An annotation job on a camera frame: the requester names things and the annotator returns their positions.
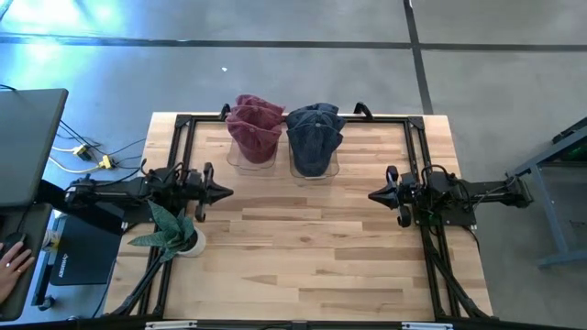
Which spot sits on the grey metal cart frame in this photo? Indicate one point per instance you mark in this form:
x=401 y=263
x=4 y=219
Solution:
x=550 y=215

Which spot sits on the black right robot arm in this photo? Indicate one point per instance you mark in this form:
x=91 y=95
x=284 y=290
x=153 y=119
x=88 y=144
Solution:
x=477 y=194

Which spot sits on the white yellow container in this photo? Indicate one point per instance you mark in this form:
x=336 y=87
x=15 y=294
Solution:
x=51 y=239

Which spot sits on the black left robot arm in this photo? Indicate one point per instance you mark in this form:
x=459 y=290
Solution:
x=119 y=190

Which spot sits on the black table-level camera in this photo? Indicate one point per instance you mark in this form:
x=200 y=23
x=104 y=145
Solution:
x=299 y=325

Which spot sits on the grey flat monitor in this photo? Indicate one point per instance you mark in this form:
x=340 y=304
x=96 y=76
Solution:
x=27 y=146

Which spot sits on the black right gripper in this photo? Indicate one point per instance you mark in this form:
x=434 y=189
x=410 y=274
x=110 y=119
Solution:
x=403 y=194

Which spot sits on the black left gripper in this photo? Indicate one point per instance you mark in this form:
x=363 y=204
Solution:
x=202 y=192

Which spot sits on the black computer mouse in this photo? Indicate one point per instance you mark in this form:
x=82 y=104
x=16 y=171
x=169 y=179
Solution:
x=14 y=237

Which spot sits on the silver frame bracket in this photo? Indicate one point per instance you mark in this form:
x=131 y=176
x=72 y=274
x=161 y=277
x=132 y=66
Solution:
x=172 y=324
x=426 y=326

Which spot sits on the black box with green lights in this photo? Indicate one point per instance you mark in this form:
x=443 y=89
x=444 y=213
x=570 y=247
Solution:
x=579 y=153

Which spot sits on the black caster wheel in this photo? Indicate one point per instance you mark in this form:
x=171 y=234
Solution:
x=46 y=302

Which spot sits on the black pad with logo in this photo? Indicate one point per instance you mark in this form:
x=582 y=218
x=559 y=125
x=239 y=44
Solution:
x=87 y=256

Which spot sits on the dark grey side desk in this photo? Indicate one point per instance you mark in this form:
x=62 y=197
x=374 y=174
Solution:
x=23 y=298

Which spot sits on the green plant in white pot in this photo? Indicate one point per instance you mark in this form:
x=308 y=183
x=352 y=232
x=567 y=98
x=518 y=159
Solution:
x=172 y=234

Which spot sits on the person's hand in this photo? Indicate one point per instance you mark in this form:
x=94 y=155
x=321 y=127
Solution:
x=14 y=270

